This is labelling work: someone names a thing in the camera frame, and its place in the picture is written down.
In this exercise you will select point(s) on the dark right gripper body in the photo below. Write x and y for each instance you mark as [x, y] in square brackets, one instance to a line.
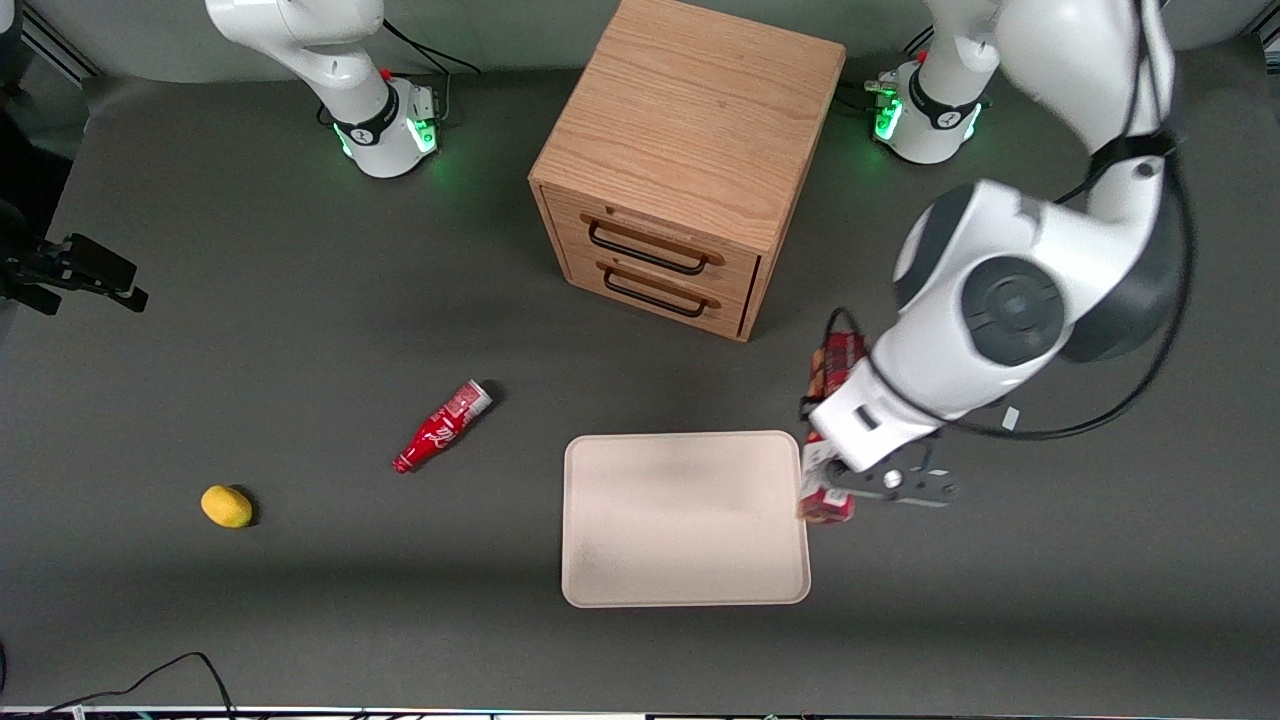
[48, 268]

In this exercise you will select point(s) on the red cookie box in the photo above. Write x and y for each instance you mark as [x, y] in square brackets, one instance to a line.
[835, 365]

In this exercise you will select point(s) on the beige rectangular tray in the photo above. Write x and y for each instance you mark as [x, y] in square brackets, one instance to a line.
[685, 520]

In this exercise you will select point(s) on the wooden drawer front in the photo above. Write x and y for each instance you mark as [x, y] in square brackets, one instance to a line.
[735, 270]
[725, 312]

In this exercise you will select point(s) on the small white paper scrap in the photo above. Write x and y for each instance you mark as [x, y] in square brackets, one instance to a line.
[1010, 418]

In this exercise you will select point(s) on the yellow lemon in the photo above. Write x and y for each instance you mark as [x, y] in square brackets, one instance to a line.
[226, 506]

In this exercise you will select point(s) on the wooden drawer cabinet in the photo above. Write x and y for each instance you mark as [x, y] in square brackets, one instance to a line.
[690, 110]

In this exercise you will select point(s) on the red cola bottle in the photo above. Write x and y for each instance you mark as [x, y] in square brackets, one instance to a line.
[440, 428]

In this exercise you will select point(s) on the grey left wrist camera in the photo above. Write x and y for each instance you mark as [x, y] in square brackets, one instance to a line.
[900, 482]

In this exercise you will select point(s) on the aluminium frame rail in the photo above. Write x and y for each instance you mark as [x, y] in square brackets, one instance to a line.
[60, 45]

